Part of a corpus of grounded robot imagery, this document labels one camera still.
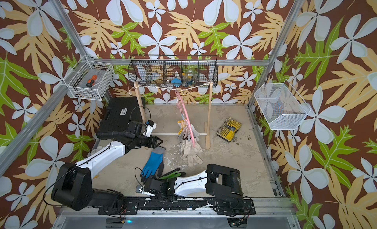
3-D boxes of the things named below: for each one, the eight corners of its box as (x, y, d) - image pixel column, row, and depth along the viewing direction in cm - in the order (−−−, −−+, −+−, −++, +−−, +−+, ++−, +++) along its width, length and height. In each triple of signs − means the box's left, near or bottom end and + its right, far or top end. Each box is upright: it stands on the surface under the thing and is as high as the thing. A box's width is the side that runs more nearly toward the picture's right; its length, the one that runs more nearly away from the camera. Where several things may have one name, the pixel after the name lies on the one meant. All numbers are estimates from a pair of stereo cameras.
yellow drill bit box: (215, 134, 105) (216, 131, 101) (226, 119, 114) (227, 116, 110) (230, 143, 100) (231, 140, 97) (240, 126, 109) (242, 123, 106)
